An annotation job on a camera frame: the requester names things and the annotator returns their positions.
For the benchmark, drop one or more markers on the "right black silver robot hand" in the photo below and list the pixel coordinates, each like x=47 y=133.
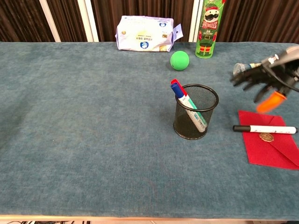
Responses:
x=275 y=70

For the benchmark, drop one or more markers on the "white marker with black cap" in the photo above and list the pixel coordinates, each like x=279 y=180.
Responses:
x=266 y=129

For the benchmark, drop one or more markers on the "white marker with blue cap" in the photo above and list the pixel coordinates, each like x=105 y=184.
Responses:
x=178 y=92

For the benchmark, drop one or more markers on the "black pen cup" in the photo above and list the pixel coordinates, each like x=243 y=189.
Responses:
x=187 y=130

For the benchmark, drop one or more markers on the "green Pringles can red lid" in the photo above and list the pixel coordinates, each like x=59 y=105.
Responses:
x=206 y=32

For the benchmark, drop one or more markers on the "red envelope gold seal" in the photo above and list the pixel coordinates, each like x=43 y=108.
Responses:
x=264 y=149

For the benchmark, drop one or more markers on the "green ball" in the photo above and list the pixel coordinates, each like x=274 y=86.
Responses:
x=179 y=60

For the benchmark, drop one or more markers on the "white tissue pack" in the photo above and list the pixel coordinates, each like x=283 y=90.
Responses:
x=146 y=35

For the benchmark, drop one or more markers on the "dark brown pleated curtain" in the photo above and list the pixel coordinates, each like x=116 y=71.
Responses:
x=144 y=8

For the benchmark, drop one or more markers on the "blue table cloth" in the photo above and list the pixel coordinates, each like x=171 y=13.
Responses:
x=93 y=140

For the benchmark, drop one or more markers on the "white metal frame post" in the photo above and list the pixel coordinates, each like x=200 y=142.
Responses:
x=195 y=21
x=88 y=21
x=50 y=21

